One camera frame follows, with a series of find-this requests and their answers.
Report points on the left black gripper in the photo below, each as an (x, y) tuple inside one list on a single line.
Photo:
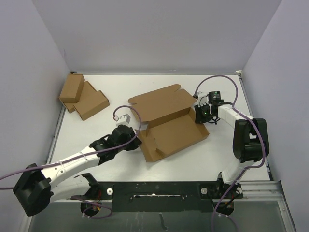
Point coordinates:
[(135, 143)]

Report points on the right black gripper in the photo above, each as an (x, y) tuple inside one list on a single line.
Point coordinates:
[(199, 119)]

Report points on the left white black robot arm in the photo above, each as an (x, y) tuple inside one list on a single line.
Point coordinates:
[(38, 187)]

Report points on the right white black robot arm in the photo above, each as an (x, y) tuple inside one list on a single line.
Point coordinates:
[(250, 138)]

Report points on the flat cardboard piece underneath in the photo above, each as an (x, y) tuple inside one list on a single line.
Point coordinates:
[(88, 90)]

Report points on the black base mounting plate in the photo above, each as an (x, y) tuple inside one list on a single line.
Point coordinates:
[(203, 196)]

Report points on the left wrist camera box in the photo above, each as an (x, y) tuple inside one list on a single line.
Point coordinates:
[(122, 120)]

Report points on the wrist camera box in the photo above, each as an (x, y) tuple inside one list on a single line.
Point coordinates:
[(122, 120), (202, 98)]

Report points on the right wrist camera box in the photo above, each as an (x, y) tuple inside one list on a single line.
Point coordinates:
[(202, 98)]

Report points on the aluminium frame rail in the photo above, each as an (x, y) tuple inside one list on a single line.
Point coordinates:
[(262, 190)]

